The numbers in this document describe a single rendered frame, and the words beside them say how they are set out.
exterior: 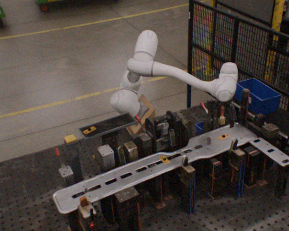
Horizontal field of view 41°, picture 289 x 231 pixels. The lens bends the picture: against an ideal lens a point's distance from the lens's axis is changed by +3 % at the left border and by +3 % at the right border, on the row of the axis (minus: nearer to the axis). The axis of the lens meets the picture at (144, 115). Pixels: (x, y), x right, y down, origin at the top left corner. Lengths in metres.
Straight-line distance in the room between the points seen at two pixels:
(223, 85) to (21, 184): 1.60
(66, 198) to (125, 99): 1.01
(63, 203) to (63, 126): 2.54
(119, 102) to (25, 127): 2.12
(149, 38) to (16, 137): 2.61
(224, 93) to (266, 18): 2.40
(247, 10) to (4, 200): 3.30
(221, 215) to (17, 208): 1.32
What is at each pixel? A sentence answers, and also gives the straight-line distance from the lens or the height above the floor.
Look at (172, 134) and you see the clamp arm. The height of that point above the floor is 1.07.
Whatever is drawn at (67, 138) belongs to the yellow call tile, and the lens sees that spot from 2.46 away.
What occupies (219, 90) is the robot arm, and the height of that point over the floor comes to 1.48.
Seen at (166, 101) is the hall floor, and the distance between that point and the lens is 5.01.
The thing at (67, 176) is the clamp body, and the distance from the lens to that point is 2.34.
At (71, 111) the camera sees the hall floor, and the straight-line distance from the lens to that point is 4.99.
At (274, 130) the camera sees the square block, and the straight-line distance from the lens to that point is 2.69.
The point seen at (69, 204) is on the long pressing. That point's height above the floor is 1.00.
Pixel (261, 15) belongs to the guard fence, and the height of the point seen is 1.10.
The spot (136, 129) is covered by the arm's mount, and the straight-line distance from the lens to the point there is 3.06.
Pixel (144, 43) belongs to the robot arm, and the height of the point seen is 1.61.
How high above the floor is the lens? 2.56
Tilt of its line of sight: 33 degrees down
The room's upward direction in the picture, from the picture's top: 3 degrees counter-clockwise
